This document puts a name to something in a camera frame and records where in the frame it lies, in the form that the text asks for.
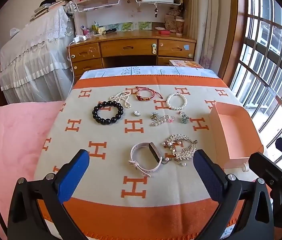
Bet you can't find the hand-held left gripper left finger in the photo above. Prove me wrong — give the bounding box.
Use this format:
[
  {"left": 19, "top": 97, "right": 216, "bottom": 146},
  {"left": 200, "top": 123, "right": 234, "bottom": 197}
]
[{"left": 7, "top": 149, "right": 90, "bottom": 240}]

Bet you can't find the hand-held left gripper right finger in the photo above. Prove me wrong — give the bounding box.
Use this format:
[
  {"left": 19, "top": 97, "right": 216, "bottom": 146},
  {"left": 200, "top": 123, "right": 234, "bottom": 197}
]
[{"left": 193, "top": 149, "right": 274, "bottom": 240}]

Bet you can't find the pink cardboard box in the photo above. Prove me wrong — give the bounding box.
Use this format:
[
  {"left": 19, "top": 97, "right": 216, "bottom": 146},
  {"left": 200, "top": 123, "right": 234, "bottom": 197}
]
[{"left": 209, "top": 102, "right": 264, "bottom": 169}]

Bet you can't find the gold pearl safety pin brooch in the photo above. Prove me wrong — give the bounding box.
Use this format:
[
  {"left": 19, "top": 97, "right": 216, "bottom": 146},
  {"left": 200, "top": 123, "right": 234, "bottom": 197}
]
[{"left": 151, "top": 115, "right": 169, "bottom": 126}]

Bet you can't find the gold leaf hair comb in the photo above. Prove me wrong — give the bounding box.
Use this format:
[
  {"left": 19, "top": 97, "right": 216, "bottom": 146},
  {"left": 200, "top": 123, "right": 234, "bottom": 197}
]
[{"left": 161, "top": 134, "right": 198, "bottom": 164}]

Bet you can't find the orange beige letter-print blanket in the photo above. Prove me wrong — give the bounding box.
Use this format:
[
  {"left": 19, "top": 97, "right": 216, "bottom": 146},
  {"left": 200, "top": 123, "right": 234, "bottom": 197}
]
[{"left": 33, "top": 75, "right": 274, "bottom": 240}]

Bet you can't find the pink fluffy bedding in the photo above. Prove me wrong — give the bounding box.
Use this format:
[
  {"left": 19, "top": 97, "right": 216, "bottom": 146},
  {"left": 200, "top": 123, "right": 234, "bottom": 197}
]
[{"left": 0, "top": 101, "right": 66, "bottom": 240}]

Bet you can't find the window with metal grille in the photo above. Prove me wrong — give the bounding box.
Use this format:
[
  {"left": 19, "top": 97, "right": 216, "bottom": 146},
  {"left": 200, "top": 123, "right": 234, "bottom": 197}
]
[{"left": 229, "top": 0, "right": 282, "bottom": 180}]

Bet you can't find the pale blue leaf-print sheet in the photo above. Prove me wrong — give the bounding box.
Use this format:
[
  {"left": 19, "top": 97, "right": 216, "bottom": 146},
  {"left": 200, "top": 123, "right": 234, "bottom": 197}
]
[{"left": 80, "top": 66, "right": 219, "bottom": 79}]

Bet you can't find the orange magazine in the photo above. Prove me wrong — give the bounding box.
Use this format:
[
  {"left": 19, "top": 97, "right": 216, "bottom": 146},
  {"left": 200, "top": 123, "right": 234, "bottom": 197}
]
[{"left": 169, "top": 60, "right": 204, "bottom": 69}]

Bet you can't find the pale floral curtain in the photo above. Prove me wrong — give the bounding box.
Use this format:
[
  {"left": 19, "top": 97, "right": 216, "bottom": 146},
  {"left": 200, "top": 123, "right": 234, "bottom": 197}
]
[{"left": 189, "top": 0, "right": 222, "bottom": 68}]

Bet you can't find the wooden desk with drawers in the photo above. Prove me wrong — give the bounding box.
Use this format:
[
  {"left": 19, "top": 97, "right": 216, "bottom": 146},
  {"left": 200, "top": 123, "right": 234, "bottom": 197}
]
[{"left": 67, "top": 29, "right": 197, "bottom": 84}]

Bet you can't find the flower picture strip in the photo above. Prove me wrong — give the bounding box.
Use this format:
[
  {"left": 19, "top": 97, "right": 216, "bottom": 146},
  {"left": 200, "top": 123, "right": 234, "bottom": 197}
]
[{"left": 105, "top": 21, "right": 152, "bottom": 32}]

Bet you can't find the stack of books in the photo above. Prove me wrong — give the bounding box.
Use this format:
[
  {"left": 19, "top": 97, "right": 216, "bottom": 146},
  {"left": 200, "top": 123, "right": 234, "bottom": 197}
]
[{"left": 30, "top": 0, "right": 68, "bottom": 22}]

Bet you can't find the wooden bookshelf hutch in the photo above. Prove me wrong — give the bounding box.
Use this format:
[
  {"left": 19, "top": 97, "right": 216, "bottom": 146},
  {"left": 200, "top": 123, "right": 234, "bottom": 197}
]
[{"left": 71, "top": 0, "right": 191, "bottom": 33}]

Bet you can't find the pink strap smart watch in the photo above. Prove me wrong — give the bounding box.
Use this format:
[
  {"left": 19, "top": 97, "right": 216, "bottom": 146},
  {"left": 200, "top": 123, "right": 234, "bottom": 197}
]
[{"left": 130, "top": 142, "right": 162, "bottom": 178}]

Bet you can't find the black bead bracelet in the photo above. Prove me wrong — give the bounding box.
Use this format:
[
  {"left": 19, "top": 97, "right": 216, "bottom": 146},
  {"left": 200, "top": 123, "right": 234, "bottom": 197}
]
[{"left": 92, "top": 101, "right": 124, "bottom": 125}]

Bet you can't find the white pearl bracelet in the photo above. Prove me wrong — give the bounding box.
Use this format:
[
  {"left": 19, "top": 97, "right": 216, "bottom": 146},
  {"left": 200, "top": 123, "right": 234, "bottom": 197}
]
[{"left": 166, "top": 93, "right": 188, "bottom": 110}]

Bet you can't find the white pearl necklace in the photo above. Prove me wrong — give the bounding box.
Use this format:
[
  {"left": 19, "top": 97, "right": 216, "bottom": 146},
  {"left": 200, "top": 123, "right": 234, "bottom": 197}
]
[{"left": 109, "top": 90, "right": 133, "bottom": 109}]

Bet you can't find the white cable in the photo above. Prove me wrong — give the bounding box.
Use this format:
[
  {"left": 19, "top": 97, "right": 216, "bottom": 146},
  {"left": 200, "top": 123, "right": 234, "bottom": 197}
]
[{"left": 67, "top": 41, "right": 77, "bottom": 98}]

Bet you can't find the red woven bracelet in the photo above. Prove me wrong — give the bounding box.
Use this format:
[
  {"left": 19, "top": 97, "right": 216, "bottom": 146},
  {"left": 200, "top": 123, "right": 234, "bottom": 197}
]
[{"left": 135, "top": 87, "right": 156, "bottom": 101}]

